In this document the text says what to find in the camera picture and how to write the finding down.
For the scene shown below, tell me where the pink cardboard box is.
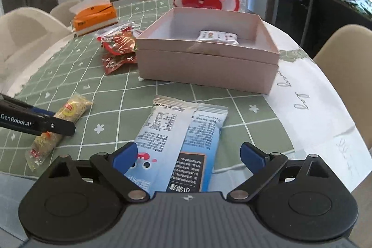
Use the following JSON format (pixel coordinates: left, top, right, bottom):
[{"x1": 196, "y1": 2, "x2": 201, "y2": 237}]
[{"x1": 136, "y1": 7, "x2": 280, "y2": 94}]

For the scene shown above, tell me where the beige chair far left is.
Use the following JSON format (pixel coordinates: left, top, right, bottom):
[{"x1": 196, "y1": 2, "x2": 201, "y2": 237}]
[{"x1": 50, "y1": 0, "x2": 81, "y2": 27}]

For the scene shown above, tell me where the beige mesh food cover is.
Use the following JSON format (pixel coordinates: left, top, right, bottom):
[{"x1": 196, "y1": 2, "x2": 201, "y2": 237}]
[{"x1": 1, "y1": 7, "x2": 71, "y2": 93}]

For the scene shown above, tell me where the blue snack packet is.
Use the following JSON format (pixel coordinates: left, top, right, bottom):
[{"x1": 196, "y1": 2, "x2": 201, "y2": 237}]
[{"x1": 126, "y1": 96, "x2": 228, "y2": 195}]

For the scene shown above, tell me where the red chicken snack pouch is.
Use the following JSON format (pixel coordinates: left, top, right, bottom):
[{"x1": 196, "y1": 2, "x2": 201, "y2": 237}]
[{"x1": 96, "y1": 26, "x2": 142, "y2": 56}]

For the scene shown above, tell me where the black fish tank cabinet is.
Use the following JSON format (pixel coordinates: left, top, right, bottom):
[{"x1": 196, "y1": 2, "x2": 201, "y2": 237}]
[{"x1": 302, "y1": 0, "x2": 371, "y2": 58}]

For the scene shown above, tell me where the beige chair right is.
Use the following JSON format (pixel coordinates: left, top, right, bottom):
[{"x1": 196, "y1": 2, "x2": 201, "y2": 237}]
[{"x1": 313, "y1": 25, "x2": 372, "y2": 149}]

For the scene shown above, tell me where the small red snack pouch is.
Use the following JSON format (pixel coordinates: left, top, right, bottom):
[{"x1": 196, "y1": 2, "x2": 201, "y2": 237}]
[{"x1": 102, "y1": 52, "x2": 137, "y2": 75}]

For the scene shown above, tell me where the clear cracker bar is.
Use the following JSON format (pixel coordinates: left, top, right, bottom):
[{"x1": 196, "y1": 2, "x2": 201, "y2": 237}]
[{"x1": 25, "y1": 93, "x2": 93, "y2": 171}]

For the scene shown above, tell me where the black water dispenser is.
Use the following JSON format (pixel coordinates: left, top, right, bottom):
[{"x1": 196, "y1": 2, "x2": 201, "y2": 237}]
[{"x1": 276, "y1": 0, "x2": 310, "y2": 26}]

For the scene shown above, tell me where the orange tissue box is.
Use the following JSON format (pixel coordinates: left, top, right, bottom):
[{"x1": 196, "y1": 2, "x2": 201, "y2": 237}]
[{"x1": 69, "y1": 0, "x2": 118, "y2": 36}]

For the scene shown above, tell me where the green checkered tablecloth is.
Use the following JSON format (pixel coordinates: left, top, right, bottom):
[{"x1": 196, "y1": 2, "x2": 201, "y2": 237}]
[{"x1": 0, "y1": 0, "x2": 297, "y2": 179}]

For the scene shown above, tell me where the white red snack packet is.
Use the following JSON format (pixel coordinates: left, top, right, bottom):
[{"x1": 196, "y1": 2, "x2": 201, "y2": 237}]
[{"x1": 197, "y1": 30, "x2": 239, "y2": 45}]

